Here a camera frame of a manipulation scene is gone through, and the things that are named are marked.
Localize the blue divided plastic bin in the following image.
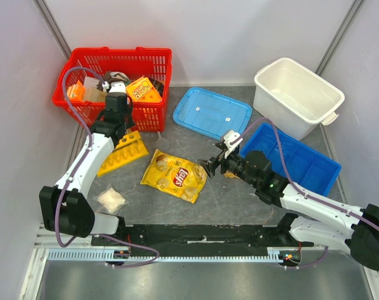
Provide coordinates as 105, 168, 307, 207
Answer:
240, 123, 341, 196

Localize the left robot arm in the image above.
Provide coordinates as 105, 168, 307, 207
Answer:
39, 82, 134, 246

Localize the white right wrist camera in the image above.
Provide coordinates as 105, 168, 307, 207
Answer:
222, 129, 243, 159

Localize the yellow Lays chips bag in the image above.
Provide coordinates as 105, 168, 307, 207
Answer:
141, 149, 208, 204

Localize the orange Scrub Daddy box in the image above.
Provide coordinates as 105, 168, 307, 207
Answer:
126, 77, 162, 103

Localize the light blue plastic lid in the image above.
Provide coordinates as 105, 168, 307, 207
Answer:
173, 87, 253, 140

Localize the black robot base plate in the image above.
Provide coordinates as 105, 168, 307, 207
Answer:
113, 224, 299, 256

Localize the white plastic tub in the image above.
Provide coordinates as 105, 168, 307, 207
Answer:
253, 57, 345, 141

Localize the red plastic shopping basket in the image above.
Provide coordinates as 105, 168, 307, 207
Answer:
52, 46, 173, 133

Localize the clear plastic funnel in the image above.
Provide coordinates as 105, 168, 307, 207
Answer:
155, 131, 169, 151

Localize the yellow test tube rack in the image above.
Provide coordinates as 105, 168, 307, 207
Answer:
97, 131, 149, 177

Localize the white powder plastic bag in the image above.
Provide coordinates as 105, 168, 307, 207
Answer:
97, 184, 128, 214

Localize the white slotted cable duct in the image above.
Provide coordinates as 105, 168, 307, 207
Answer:
48, 249, 283, 263

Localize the orange carton in basket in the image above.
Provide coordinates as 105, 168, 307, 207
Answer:
67, 80, 86, 102

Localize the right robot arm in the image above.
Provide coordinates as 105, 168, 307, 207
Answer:
198, 142, 379, 271

